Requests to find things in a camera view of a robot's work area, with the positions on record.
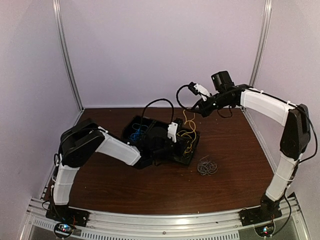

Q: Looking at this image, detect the right aluminium frame post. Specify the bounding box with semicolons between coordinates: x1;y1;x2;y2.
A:
249;0;273;86

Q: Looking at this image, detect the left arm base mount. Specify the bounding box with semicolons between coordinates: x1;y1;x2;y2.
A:
45;208;90;239

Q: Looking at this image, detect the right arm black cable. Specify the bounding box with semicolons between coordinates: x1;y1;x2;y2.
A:
175;84;196;111

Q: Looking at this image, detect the aluminium frame post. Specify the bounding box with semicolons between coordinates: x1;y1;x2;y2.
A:
249;0;273;86
52;0;84;111

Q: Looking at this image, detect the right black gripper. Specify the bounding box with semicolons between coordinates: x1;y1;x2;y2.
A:
192;92;233;118

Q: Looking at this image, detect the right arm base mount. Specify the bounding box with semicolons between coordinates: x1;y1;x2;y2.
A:
238;207;283;238

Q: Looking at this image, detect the aluminium front rail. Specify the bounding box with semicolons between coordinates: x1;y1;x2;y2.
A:
18;197;311;240

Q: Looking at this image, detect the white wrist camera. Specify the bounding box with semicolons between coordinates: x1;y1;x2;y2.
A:
187;82;211;101
167;118;183;143

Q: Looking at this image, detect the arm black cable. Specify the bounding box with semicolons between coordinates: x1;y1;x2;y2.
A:
139;98;175;126
175;84;196;111

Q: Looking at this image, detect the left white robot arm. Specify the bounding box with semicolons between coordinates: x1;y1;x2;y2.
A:
51;118;178;222

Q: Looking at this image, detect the grey cable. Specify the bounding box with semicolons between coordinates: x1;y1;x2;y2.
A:
196;155;219;177

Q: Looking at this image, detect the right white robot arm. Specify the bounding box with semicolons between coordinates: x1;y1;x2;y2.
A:
187;71;314;221

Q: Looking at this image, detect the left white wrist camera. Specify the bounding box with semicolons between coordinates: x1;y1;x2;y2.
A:
167;118;183;143

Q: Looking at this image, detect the blue cable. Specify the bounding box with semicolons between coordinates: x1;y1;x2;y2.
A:
128;122;148;143

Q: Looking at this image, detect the left aluminium frame post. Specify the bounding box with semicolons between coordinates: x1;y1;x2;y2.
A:
52;0;84;111

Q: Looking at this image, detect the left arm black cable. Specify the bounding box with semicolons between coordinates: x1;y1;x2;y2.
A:
139;98;175;126

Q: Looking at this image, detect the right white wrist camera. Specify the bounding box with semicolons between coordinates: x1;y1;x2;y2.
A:
187;82;211;101

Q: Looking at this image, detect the black three-compartment bin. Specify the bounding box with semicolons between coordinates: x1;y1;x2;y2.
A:
120;115;200;169

